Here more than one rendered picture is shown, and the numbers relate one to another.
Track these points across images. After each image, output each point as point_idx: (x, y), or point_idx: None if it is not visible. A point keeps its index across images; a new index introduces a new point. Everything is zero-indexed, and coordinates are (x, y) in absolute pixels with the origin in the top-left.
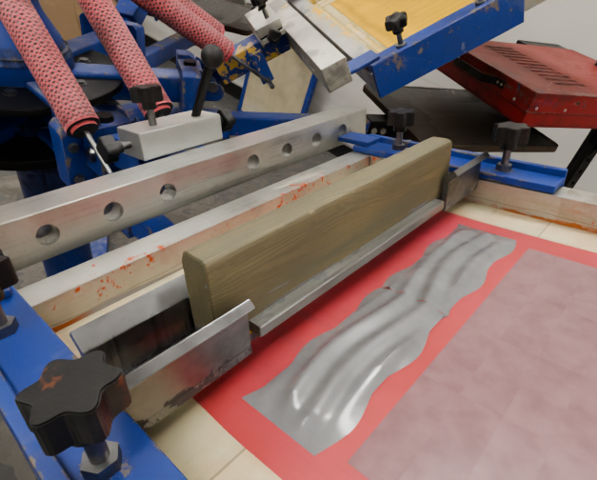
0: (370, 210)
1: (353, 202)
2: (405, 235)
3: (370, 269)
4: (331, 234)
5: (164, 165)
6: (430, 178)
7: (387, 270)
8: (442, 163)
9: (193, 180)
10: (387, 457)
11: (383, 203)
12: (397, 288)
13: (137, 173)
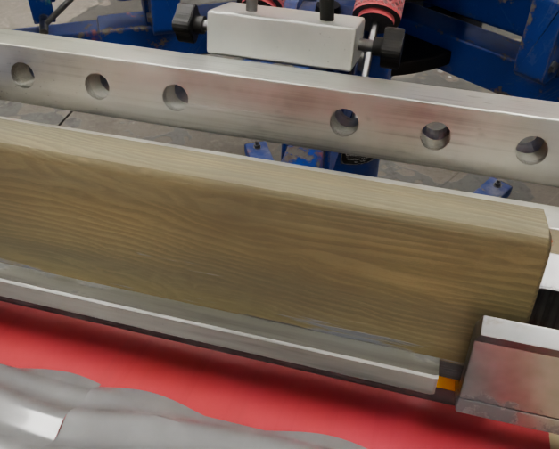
0: (140, 230)
1: (79, 180)
2: (230, 347)
3: (169, 361)
4: (21, 208)
5: (201, 62)
6: (411, 289)
7: (171, 384)
8: (480, 278)
9: (219, 100)
10: None
11: (185, 238)
12: (94, 405)
13: (160, 57)
